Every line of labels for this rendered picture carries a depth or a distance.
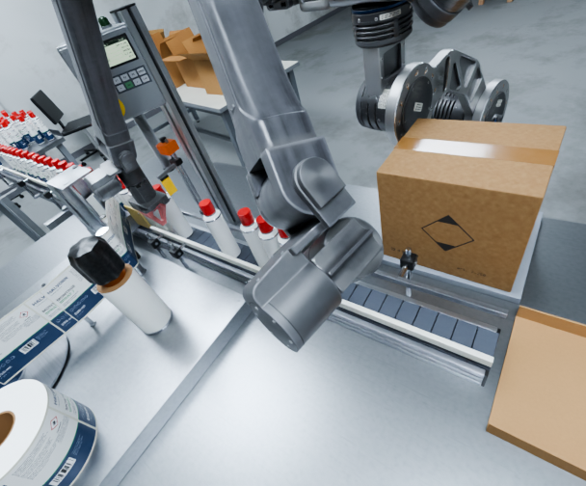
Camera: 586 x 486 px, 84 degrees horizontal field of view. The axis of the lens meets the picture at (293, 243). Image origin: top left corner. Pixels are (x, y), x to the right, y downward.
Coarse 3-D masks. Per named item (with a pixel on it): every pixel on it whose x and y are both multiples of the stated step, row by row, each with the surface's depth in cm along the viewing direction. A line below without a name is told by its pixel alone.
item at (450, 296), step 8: (192, 216) 106; (200, 216) 104; (240, 232) 95; (376, 272) 72; (384, 272) 71; (392, 280) 70; (400, 280) 69; (408, 280) 68; (416, 288) 67; (424, 288) 66; (432, 288) 65; (440, 296) 65; (448, 296) 63; (456, 296) 63; (464, 296) 62; (464, 304) 62; (472, 304) 61; (480, 304) 61; (488, 304) 60; (488, 312) 60; (496, 312) 59; (504, 312) 58
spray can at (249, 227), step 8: (248, 208) 79; (240, 216) 78; (248, 216) 78; (248, 224) 79; (256, 224) 81; (248, 232) 80; (256, 232) 81; (248, 240) 83; (256, 240) 82; (256, 248) 84; (256, 256) 87; (264, 256) 87; (264, 264) 88
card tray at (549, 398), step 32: (544, 320) 67; (512, 352) 65; (544, 352) 64; (576, 352) 62; (512, 384) 62; (544, 384) 60; (576, 384) 59; (512, 416) 58; (544, 416) 57; (576, 416) 56; (544, 448) 51; (576, 448) 53
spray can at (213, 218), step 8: (208, 200) 86; (200, 208) 86; (208, 208) 86; (208, 216) 87; (216, 216) 88; (208, 224) 88; (216, 224) 88; (224, 224) 90; (216, 232) 90; (224, 232) 91; (216, 240) 93; (224, 240) 92; (232, 240) 95; (224, 248) 94; (232, 248) 95
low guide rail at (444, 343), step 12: (156, 228) 114; (180, 240) 106; (204, 252) 101; (216, 252) 97; (240, 264) 92; (252, 264) 90; (360, 312) 72; (372, 312) 70; (384, 324) 70; (396, 324) 67; (408, 324) 66; (420, 336) 65; (432, 336) 63; (444, 348) 63; (456, 348) 61; (468, 348) 60; (480, 360) 59; (492, 360) 58
